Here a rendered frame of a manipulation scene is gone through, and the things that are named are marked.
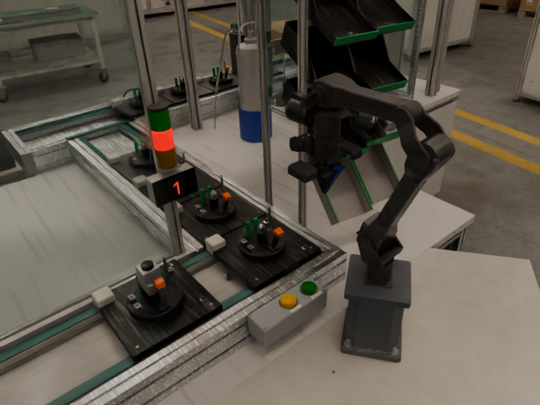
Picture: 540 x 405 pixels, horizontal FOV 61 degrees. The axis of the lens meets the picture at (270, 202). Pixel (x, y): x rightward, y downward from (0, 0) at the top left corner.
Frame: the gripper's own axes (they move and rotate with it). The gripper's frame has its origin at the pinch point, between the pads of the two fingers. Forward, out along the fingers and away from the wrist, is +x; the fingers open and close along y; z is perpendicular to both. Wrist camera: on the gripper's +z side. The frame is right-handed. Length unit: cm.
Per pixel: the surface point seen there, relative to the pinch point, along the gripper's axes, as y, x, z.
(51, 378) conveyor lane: 67, 34, 19
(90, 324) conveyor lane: 54, 34, 29
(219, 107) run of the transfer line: -59, 38, 137
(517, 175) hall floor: -267, 126, 54
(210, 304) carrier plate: 29.1, 28.5, 9.3
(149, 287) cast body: 40.7, 20.5, 16.3
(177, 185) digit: 23.7, 4.9, 28.9
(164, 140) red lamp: 24.9, -8.0, 29.4
